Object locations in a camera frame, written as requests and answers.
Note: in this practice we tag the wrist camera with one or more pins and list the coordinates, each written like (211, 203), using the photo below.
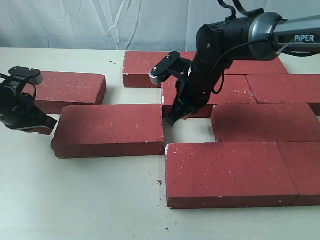
(167, 68)
(31, 75)

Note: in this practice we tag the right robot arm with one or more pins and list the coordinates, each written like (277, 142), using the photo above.
(259, 38)

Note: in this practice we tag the red brick third row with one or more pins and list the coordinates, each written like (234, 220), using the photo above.
(272, 122)

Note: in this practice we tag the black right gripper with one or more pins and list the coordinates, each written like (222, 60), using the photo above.
(194, 91)

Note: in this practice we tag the red brick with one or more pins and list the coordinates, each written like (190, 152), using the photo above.
(227, 175)
(120, 130)
(249, 67)
(303, 162)
(235, 91)
(136, 68)

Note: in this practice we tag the white backdrop cloth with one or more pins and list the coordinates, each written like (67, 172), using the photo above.
(128, 25)

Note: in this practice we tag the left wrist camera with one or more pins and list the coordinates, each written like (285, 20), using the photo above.
(31, 75)

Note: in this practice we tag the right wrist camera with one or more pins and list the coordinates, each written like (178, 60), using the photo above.
(167, 68)

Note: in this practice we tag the red brick second row right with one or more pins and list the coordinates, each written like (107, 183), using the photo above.
(286, 89)

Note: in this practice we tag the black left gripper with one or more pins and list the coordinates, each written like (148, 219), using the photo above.
(18, 112)

